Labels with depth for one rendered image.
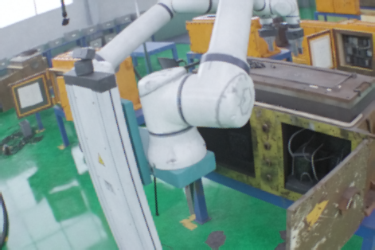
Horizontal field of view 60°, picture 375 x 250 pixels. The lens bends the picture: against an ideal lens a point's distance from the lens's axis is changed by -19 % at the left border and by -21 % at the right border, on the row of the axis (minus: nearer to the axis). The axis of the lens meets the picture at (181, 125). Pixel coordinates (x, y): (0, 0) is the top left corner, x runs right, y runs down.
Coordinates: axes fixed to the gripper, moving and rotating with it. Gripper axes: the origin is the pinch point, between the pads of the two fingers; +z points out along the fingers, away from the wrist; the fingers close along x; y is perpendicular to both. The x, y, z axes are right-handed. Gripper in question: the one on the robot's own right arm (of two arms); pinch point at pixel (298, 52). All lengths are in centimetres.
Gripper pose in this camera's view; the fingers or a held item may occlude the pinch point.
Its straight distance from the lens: 212.3
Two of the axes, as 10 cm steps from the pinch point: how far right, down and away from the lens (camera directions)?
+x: 7.6, -3.7, 5.3
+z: 1.8, 9.1, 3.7
